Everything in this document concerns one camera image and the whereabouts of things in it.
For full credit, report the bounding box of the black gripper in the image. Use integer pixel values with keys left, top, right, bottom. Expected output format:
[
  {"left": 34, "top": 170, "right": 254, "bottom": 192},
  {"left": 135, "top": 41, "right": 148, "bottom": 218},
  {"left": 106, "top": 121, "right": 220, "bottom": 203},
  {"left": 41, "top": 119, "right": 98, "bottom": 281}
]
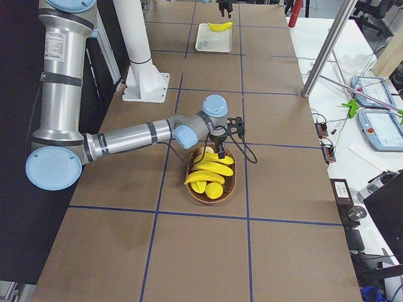
[
  {"left": 219, "top": 0, "right": 232, "bottom": 18},
  {"left": 209, "top": 131, "right": 227, "bottom": 159}
]

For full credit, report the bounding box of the yellow banana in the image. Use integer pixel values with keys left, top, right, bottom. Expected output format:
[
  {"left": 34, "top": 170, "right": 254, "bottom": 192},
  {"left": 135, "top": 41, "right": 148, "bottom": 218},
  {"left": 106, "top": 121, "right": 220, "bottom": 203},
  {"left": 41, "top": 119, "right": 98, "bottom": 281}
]
[
  {"left": 208, "top": 22, "right": 233, "bottom": 32},
  {"left": 193, "top": 153, "right": 234, "bottom": 165},
  {"left": 184, "top": 171, "right": 225, "bottom": 184},
  {"left": 192, "top": 162, "right": 234, "bottom": 176}
]

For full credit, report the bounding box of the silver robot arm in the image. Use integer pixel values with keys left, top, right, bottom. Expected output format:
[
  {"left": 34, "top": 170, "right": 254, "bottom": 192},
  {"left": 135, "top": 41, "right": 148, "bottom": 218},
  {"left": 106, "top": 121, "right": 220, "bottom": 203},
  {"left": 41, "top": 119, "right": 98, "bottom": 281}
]
[{"left": 25, "top": 1, "right": 228, "bottom": 191}]

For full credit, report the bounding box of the brown wicker basket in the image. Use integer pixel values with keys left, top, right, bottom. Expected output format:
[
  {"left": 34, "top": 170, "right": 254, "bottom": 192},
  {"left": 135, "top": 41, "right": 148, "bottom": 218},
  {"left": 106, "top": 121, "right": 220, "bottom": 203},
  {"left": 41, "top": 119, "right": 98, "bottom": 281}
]
[{"left": 185, "top": 144, "right": 236, "bottom": 204}]

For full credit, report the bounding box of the red yellow peach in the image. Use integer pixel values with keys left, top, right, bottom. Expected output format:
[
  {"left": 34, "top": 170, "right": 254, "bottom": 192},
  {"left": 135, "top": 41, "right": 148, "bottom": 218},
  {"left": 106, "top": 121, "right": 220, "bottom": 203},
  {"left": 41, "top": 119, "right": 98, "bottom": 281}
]
[{"left": 197, "top": 146, "right": 215, "bottom": 155}]

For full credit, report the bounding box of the white bear tray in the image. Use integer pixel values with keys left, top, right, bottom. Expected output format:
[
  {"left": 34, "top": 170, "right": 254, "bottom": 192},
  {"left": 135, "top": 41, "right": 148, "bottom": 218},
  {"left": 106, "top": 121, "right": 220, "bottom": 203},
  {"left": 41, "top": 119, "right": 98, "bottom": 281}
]
[{"left": 195, "top": 23, "right": 232, "bottom": 53}]

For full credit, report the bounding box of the yellow lemon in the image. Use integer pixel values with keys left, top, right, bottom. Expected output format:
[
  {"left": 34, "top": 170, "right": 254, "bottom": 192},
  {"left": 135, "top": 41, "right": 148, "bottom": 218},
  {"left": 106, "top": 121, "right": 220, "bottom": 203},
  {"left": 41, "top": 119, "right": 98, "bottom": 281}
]
[{"left": 205, "top": 182, "right": 224, "bottom": 199}]

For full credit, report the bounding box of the red fire extinguisher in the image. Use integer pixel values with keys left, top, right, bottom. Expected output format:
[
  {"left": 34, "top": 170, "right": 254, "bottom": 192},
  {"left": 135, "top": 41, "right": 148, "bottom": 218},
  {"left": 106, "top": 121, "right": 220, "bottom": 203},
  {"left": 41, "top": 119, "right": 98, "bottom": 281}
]
[{"left": 288, "top": 0, "right": 304, "bottom": 28}]

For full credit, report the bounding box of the lower teach pendant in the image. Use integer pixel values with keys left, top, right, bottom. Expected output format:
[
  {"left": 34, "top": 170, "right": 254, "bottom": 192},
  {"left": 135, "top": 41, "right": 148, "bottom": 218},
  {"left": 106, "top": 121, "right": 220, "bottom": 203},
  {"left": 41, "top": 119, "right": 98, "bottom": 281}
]
[{"left": 357, "top": 110, "right": 402, "bottom": 152}]

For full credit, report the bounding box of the teach pendant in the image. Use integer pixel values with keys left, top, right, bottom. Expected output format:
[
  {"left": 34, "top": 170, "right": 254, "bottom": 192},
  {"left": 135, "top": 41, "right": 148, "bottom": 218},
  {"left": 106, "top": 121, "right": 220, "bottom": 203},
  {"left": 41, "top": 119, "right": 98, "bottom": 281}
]
[
  {"left": 357, "top": 110, "right": 402, "bottom": 152},
  {"left": 351, "top": 75, "right": 395, "bottom": 109}
]

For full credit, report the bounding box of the upper teach pendant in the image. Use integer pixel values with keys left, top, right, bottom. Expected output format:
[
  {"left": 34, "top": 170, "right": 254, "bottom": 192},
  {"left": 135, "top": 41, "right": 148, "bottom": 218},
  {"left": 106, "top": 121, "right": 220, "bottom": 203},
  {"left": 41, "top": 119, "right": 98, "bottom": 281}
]
[{"left": 351, "top": 75, "right": 395, "bottom": 109}]

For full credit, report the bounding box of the black monitor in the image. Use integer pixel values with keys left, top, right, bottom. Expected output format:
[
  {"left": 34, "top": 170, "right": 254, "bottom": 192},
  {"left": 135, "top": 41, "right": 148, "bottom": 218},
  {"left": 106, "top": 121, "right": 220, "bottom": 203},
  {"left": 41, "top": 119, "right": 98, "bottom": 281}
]
[{"left": 363, "top": 173, "right": 403, "bottom": 263}]

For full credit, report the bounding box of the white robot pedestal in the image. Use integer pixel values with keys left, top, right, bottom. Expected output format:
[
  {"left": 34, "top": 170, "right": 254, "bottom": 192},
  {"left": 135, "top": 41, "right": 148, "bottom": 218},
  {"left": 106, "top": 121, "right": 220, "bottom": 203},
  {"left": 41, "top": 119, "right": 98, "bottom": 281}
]
[{"left": 113, "top": 1, "right": 170, "bottom": 103}]

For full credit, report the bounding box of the aluminium frame post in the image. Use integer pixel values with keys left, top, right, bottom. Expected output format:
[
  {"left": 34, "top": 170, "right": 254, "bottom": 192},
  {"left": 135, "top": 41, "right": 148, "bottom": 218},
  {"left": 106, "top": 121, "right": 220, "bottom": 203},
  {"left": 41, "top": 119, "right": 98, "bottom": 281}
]
[{"left": 302, "top": 0, "right": 357, "bottom": 98}]

